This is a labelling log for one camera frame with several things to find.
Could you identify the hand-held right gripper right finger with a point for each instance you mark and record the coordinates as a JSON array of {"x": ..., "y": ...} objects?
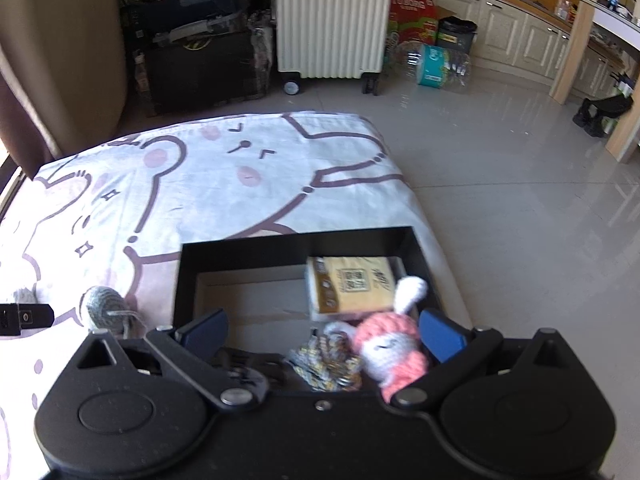
[{"x": 442, "y": 337}]

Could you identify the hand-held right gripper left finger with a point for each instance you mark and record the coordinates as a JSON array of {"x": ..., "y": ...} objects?
[{"x": 205, "y": 332}]

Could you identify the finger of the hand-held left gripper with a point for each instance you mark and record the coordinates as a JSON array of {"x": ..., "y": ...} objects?
[{"x": 27, "y": 316}]

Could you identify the pink crochet bunny doll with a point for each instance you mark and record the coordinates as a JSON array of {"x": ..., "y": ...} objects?
[{"x": 385, "y": 345}]

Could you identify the black box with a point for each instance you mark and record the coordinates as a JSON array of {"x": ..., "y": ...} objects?
[{"x": 240, "y": 255}]

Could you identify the yellow tissue packet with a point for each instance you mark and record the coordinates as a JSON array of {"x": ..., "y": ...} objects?
[{"x": 350, "y": 285}]

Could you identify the printed bear blanket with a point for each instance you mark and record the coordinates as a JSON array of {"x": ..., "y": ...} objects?
[{"x": 200, "y": 185}]

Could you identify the brown curtain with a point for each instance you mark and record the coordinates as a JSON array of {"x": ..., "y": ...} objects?
[{"x": 25, "y": 110}]

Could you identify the black storage trunk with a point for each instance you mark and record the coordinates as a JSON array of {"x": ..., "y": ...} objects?
[{"x": 200, "y": 75}]

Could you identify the plastic bottle pack teal label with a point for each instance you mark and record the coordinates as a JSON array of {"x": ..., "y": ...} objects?
[{"x": 432, "y": 65}]

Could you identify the black trash bin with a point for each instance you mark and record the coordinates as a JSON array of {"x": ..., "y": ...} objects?
[{"x": 456, "y": 35}]

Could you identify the wooden bar table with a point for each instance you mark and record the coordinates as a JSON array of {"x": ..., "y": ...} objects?
[{"x": 570, "y": 60}]

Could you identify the cream kitchen cabinets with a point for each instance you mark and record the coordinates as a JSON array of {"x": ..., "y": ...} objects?
[{"x": 505, "y": 25}]

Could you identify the red cardboard box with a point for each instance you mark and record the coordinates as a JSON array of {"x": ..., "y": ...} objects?
[{"x": 412, "y": 10}]

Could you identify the dark blue bag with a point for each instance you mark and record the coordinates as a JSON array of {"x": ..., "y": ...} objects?
[{"x": 200, "y": 2}]

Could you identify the cream ribbed suitcase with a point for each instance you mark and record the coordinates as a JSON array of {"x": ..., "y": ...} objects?
[{"x": 330, "y": 20}]

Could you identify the water bottles on counter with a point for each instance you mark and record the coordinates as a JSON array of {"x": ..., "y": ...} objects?
[{"x": 564, "y": 7}]

